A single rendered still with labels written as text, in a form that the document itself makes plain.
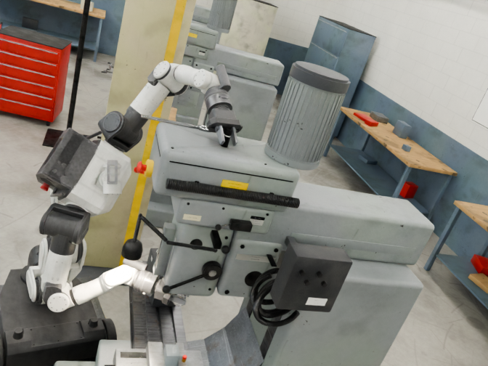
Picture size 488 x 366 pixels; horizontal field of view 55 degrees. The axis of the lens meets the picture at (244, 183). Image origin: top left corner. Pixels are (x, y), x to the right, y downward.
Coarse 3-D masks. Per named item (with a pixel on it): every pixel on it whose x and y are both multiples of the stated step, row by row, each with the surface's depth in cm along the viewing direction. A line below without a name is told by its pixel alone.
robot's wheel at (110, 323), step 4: (104, 320) 251; (108, 320) 251; (112, 320) 252; (104, 324) 249; (108, 324) 248; (112, 324) 249; (108, 328) 246; (112, 328) 247; (108, 332) 245; (112, 332) 246; (108, 336) 244; (112, 336) 245; (116, 336) 246
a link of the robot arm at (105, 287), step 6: (114, 270) 182; (120, 270) 182; (126, 270) 183; (132, 270) 184; (102, 276) 182; (108, 276) 181; (114, 276) 182; (120, 276) 182; (126, 276) 182; (132, 276) 184; (102, 282) 182; (108, 282) 181; (114, 282) 181; (120, 282) 181; (102, 288) 182; (108, 288) 181
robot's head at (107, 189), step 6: (114, 168) 172; (102, 174) 177; (114, 174) 171; (102, 180) 175; (114, 180) 171; (108, 186) 170; (114, 186) 170; (120, 186) 172; (108, 192) 170; (114, 192) 170; (120, 192) 172
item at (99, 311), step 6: (84, 282) 300; (0, 288) 276; (96, 300) 289; (96, 306) 285; (96, 312) 280; (102, 312) 282; (102, 318) 278; (78, 360) 247; (84, 360) 248; (90, 360) 249
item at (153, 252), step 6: (150, 252) 233; (156, 252) 230; (150, 258) 232; (150, 264) 231; (150, 270) 230; (162, 276) 217; (150, 300) 226; (156, 300) 223; (156, 306) 225; (162, 306) 226
